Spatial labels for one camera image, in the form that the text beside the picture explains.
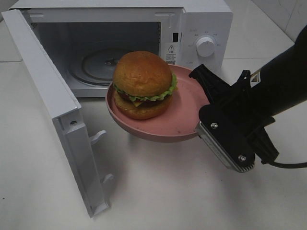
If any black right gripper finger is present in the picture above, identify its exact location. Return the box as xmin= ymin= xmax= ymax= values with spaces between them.
xmin=189 ymin=64 xmax=231 ymax=104

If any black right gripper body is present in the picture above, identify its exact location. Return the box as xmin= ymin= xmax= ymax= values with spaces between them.
xmin=212 ymin=70 xmax=279 ymax=164

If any pink round plate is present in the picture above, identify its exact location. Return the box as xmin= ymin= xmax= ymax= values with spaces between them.
xmin=106 ymin=65 xmax=209 ymax=142

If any burger with lettuce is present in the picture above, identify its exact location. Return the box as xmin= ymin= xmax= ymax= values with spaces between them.
xmin=113 ymin=51 xmax=177 ymax=120

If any white microwave door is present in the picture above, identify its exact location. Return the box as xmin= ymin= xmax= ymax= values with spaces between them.
xmin=2 ymin=10 xmax=113 ymax=218

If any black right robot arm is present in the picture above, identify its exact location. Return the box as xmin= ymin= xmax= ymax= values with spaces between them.
xmin=199 ymin=29 xmax=307 ymax=172

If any white upper microwave knob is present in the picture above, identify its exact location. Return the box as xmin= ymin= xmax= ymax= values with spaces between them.
xmin=196 ymin=35 xmax=216 ymax=57

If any glass microwave turntable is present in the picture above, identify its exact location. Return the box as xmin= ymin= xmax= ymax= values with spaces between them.
xmin=69 ymin=46 xmax=130 ymax=86

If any white microwave oven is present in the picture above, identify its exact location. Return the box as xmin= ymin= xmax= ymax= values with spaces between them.
xmin=7 ymin=0 xmax=233 ymax=98

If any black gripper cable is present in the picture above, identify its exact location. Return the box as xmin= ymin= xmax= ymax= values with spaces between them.
xmin=271 ymin=161 xmax=307 ymax=169

